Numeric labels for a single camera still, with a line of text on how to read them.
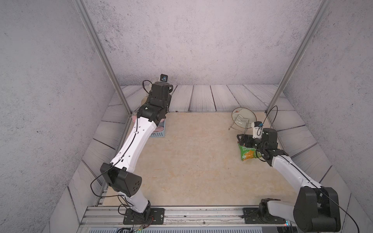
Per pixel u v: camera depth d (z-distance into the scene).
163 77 0.61
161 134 1.02
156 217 0.73
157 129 0.99
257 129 0.73
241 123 1.05
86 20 0.74
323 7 0.71
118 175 0.41
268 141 0.65
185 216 0.74
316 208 0.40
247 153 0.93
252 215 0.73
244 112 0.99
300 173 0.49
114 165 0.43
